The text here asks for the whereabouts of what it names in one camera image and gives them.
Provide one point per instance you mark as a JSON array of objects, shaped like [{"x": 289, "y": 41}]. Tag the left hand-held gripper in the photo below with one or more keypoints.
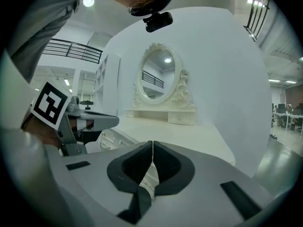
[{"x": 50, "y": 103}]

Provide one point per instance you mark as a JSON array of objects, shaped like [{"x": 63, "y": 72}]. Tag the white ornate table drawer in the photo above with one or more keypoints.
[{"x": 113, "y": 141}]

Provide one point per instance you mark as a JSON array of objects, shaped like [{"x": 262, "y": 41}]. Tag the black metal railing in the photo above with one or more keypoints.
[
  {"x": 73, "y": 51},
  {"x": 258, "y": 13}
]

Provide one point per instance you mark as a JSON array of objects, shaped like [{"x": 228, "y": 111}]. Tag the oval mirror with ornate frame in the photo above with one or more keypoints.
[{"x": 158, "y": 77}]

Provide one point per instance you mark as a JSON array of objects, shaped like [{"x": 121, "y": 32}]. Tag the black head-worn camera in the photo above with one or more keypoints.
[{"x": 158, "y": 21}]

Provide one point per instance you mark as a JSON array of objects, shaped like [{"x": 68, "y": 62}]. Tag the person's left forearm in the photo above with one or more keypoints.
[{"x": 40, "y": 131}]

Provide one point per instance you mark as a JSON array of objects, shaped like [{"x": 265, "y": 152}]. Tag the white open bookshelf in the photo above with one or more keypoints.
[{"x": 106, "y": 79}]

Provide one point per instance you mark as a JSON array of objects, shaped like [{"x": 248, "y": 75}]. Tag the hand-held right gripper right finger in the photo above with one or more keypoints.
[{"x": 172, "y": 169}]

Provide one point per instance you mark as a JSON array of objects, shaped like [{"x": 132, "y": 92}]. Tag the rectangular ceiling light panel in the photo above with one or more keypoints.
[{"x": 255, "y": 2}]

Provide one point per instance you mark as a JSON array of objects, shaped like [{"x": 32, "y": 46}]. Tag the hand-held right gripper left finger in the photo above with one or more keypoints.
[{"x": 132, "y": 167}]

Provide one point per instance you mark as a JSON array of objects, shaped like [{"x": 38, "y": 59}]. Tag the small white vanity drawer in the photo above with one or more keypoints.
[{"x": 181, "y": 118}]

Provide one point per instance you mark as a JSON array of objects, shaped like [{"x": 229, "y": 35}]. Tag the round ceiling lamp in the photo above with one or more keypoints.
[{"x": 88, "y": 1}]

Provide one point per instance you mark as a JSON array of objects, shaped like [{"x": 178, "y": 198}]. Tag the person's grey shirt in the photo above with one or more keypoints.
[{"x": 42, "y": 25}]

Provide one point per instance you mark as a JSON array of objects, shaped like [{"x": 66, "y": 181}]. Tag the white dressing table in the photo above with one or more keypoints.
[{"x": 189, "y": 136}]

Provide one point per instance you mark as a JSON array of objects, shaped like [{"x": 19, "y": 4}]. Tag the office desks with monitors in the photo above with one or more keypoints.
[{"x": 287, "y": 113}]

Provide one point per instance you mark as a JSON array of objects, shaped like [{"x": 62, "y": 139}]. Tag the black desk lamp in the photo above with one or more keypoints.
[{"x": 87, "y": 102}]

